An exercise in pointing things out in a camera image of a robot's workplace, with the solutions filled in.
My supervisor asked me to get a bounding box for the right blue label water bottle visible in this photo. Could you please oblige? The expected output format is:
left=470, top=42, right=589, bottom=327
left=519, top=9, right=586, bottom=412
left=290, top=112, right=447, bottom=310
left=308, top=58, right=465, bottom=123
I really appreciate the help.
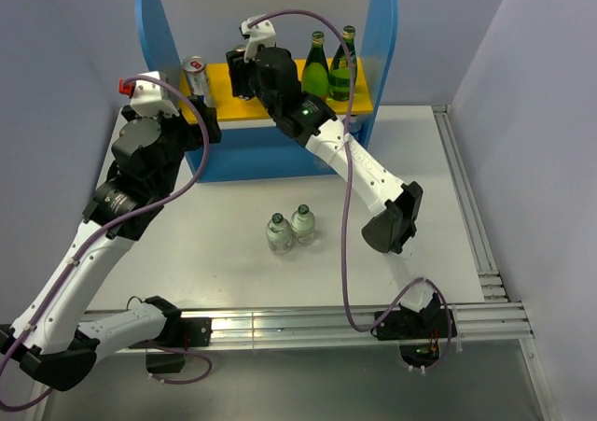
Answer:
left=349, top=115, right=364, bottom=141

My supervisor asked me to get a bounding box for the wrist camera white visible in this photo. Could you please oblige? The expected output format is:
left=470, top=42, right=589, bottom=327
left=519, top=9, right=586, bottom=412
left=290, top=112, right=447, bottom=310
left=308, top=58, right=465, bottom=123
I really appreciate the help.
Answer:
left=118, top=79, right=178, bottom=118
left=240, top=17, right=277, bottom=63

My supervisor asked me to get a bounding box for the green Perrier glass bottle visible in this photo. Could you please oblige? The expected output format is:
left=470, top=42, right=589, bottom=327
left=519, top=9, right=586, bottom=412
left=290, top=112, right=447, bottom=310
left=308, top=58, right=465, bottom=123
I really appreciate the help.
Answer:
left=328, top=25, right=357, bottom=102

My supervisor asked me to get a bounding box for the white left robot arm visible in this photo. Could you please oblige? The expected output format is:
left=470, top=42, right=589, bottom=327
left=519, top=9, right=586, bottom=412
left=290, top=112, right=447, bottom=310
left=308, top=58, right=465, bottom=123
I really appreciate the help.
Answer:
left=1, top=97, right=221, bottom=391

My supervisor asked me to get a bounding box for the clear glass bottle green cap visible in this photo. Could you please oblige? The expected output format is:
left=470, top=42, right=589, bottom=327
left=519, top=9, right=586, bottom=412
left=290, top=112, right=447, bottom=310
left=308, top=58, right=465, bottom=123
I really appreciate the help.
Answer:
left=290, top=204, right=315, bottom=246

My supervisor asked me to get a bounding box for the Red Bull can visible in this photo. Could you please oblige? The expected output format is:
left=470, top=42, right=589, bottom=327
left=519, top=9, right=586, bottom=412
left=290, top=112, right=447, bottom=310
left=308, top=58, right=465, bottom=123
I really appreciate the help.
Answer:
left=227, top=45, right=255, bottom=100
left=182, top=56, right=215, bottom=108

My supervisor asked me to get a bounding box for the blue and yellow shelf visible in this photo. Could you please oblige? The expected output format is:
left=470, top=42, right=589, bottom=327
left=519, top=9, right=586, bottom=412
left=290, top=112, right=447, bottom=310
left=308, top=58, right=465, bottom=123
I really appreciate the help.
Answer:
left=134, top=0, right=398, bottom=182

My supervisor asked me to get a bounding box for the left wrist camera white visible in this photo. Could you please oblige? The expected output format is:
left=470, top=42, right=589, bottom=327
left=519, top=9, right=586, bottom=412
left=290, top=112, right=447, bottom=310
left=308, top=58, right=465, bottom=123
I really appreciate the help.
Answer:
left=118, top=79, right=178, bottom=118

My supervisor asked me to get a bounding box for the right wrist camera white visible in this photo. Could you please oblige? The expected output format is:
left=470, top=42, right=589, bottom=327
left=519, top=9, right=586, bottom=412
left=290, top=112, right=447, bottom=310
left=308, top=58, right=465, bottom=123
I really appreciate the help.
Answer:
left=240, top=17, right=277, bottom=63

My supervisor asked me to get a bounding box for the aluminium rail frame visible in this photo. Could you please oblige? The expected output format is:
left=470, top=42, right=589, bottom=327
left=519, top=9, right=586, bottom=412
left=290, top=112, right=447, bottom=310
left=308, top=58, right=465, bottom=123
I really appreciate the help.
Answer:
left=22, top=105, right=561, bottom=421

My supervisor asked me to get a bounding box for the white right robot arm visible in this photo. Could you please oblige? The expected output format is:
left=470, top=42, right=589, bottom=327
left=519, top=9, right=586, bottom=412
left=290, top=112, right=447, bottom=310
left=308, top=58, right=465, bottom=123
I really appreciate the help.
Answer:
left=226, top=46, right=449, bottom=337

